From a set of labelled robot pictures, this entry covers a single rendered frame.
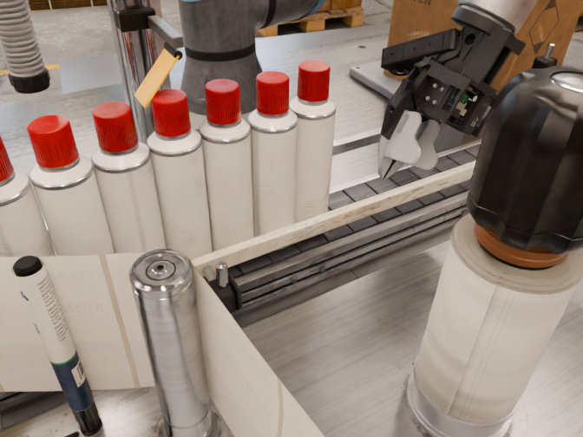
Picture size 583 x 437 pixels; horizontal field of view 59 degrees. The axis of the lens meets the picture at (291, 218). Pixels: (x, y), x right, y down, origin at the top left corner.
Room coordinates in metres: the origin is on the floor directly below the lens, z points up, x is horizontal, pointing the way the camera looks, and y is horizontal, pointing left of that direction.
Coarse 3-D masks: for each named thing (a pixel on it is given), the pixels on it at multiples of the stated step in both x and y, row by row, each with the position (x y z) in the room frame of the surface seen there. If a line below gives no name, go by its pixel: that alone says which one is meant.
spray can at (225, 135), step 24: (216, 96) 0.44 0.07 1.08; (216, 120) 0.44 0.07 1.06; (240, 120) 0.46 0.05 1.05; (216, 144) 0.44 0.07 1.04; (240, 144) 0.44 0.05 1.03; (216, 168) 0.44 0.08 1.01; (240, 168) 0.44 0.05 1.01; (216, 192) 0.44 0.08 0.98; (240, 192) 0.44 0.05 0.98; (216, 216) 0.44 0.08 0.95; (240, 216) 0.44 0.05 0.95; (216, 240) 0.44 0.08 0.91; (240, 240) 0.44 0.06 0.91
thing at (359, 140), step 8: (352, 136) 0.59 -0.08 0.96; (360, 136) 0.59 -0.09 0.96; (368, 136) 0.59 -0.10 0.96; (376, 136) 0.60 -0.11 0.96; (336, 144) 0.57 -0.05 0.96; (344, 144) 0.57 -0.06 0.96; (352, 144) 0.58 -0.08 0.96; (360, 144) 0.59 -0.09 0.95; (368, 144) 0.59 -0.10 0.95; (336, 152) 0.57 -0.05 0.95; (344, 152) 0.57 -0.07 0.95
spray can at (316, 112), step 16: (304, 64) 0.52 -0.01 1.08; (320, 64) 0.52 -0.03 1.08; (304, 80) 0.50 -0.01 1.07; (320, 80) 0.50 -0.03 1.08; (304, 96) 0.50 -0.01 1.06; (320, 96) 0.50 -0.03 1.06; (304, 112) 0.49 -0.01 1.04; (320, 112) 0.49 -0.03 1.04; (304, 128) 0.49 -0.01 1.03; (320, 128) 0.49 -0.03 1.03; (304, 144) 0.49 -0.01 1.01; (320, 144) 0.49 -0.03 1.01; (304, 160) 0.49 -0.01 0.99; (320, 160) 0.49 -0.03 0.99; (304, 176) 0.49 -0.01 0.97; (320, 176) 0.49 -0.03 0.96; (304, 192) 0.49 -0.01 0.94; (320, 192) 0.49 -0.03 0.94; (304, 208) 0.49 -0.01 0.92; (320, 208) 0.49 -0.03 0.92
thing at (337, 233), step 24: (480, 144) 0.73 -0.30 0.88; (408, 168) 0.65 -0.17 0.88; (432, 168) 0.65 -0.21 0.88; (336, 192) 0.58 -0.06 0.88; (360, 192) 0.58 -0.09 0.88; (432, 192) 0.59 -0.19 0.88; (456, 192) 0.59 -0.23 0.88; (384, 216) 0.53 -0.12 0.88; (312, 240) 0.48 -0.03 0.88; (240, 264) 0.43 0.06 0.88; (264, 264) 0.43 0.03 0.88
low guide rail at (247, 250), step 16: (432, 176) 0.58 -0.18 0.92; (448, 176) 0.58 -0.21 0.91; (464, 176) 0.59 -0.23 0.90; (384, 192) 0.53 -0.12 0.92; (400, 192) 0.54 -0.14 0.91; (416, 192) 0.55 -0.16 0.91; (352, 208) 0.50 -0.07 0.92; (368, 208) 0.51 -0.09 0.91; (384, 208) 0.52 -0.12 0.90; (304, 224) 0.47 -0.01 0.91; (320, 224) 0.47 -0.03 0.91; (336, 224) 0.48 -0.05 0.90; (256, 240) 0.44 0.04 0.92; (272, 240) 0.44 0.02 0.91; (288, 240) 0.45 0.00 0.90; (208, 256) 0.41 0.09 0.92; (224, 256) 0.41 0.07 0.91; (240, 256) 0.42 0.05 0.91; (256, 256) 0.43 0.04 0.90
